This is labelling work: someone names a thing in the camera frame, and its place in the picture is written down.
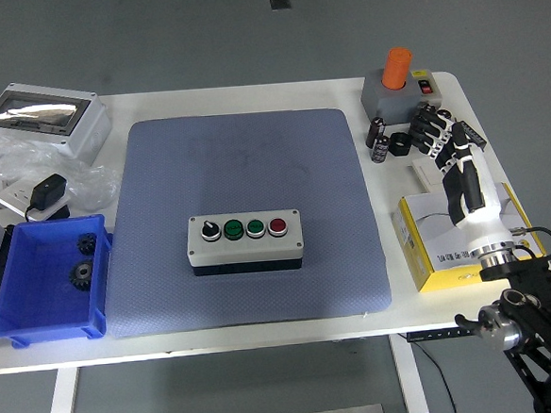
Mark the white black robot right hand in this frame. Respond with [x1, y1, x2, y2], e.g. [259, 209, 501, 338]
[408, 98, 516, 262]

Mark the grey four-button control box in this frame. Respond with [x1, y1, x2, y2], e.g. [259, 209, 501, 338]
[183, 207, 307, 279]

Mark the yellow and white cardboard box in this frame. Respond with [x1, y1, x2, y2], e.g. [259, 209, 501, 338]
[390, 179, 549, 295]

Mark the black terminal module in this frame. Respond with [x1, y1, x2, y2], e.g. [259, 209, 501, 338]
[460, 118, 489, 153]

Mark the black hex nut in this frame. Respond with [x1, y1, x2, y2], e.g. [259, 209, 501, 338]
[388, 131, 414, 157]

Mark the black table height controller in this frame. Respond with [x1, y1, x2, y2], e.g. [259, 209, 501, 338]
[405, 326, 461, 344]

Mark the grey block base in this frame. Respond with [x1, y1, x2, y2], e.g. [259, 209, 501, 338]
[358, 66, 426, 128]

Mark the white table leg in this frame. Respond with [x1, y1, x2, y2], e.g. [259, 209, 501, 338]
[38, 366, 83, 413]
[388, 332, 431, 413]

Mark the orange cylinder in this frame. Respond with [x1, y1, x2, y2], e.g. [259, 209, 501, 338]
[379, 46, 416, 91]

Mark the grey-blue textured mat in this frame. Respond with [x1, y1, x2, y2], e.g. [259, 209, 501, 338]
[92, 103, 394, 340]

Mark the clear plastic bag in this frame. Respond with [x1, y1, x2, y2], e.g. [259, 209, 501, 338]
[0, 123, 124, 220]

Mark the small black gear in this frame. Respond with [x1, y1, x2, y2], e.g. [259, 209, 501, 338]
[76, 231, 99, 257]

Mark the large black gear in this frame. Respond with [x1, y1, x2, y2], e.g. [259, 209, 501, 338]
[66, 258, 97, 292]

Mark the black power adapter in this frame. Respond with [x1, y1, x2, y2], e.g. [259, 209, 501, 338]
[21, 172, 72, 223]

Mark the blue plastic bin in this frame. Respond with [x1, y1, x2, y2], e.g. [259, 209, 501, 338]
[0, 212, 121, 351]

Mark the white wall switch plate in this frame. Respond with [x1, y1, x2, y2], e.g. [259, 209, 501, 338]
[411, 155, 446, 193]

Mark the white rocker switch box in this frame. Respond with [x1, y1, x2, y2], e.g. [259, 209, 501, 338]
[409, 68, 442, 102]

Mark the black cable under table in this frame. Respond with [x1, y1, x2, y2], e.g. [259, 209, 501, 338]
[409, 338, 461, 413]

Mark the grey enclosure with clear window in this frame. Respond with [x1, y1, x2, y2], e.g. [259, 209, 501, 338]
[0, 75, 115, 173]

